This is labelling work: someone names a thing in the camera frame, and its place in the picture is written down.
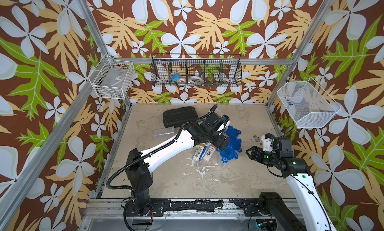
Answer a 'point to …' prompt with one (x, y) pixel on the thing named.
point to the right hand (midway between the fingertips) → (250, 152)
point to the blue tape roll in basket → (175, 76)
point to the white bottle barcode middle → (198, 152)
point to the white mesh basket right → (310, 106)
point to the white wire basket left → (112, 80)
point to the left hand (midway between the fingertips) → (223, 137)
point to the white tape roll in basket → (196, 78)
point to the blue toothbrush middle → (203, 153)
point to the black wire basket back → (196, 70)
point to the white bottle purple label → (209, 153)
